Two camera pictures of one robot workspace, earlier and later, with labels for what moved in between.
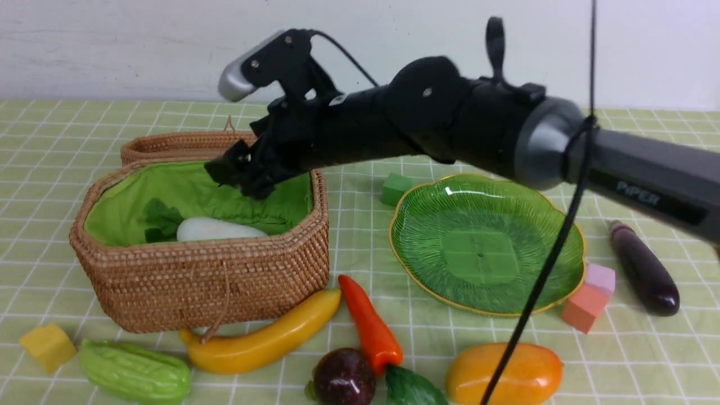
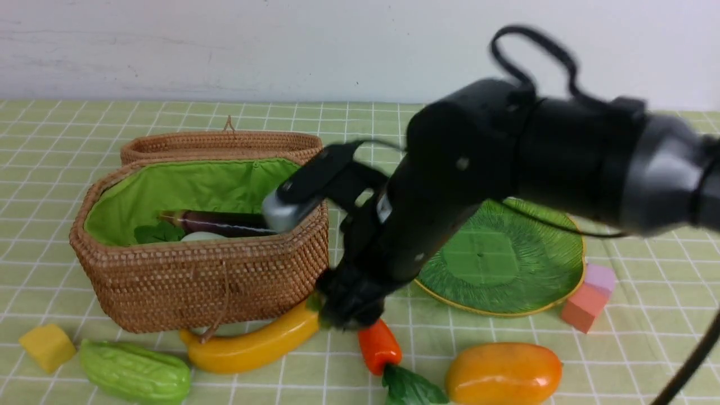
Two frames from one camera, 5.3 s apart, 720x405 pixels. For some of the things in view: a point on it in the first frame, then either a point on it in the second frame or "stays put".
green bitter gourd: x=132 y=376 stays put
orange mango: x=531 y=374 stays put
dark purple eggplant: x=652 y=283 → x=233 y=223
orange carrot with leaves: x=383 y=354 stays put
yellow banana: x=233 y=354 stays put
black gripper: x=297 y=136 → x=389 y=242
